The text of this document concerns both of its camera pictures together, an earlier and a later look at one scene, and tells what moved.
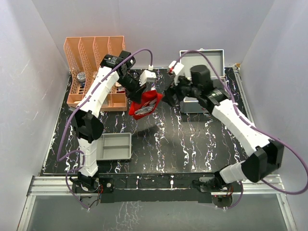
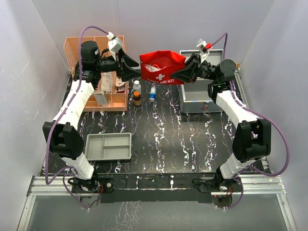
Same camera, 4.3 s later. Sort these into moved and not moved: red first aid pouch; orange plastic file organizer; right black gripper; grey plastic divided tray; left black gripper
Moved: red first aid pouch; left black gripper; right black gripper
Not moved: orange plastic file organizer; grey plastic divided tray
